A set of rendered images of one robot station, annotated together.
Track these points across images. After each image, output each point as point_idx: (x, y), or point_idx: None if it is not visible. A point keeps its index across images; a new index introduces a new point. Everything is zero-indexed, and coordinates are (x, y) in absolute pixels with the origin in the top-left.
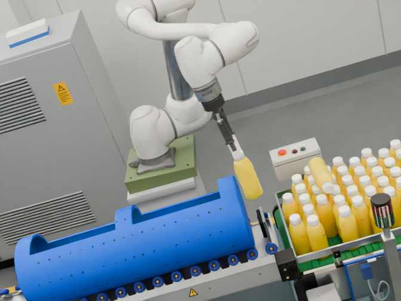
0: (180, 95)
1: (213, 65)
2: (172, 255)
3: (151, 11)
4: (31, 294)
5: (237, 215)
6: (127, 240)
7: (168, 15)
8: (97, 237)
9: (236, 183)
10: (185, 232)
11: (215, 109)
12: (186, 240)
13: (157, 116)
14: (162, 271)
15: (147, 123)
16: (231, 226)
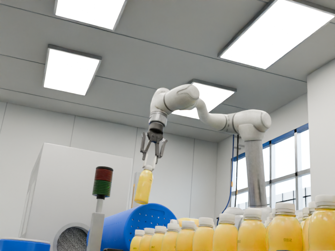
0: (249, 200)
1: (158, 101)
2: (108, 232)
3: (230, 119)
4: (87, 234)
5: (129, 213)
6: (111, 217)
7: (239, 126)
8: (113, 214)
9: (160, 209)
10: (117, 218)
11: (148, 129)
12: (113, 223)
13: (235, 213)
14: (106, 247)
15: (225, 213)
16: (123, 220)
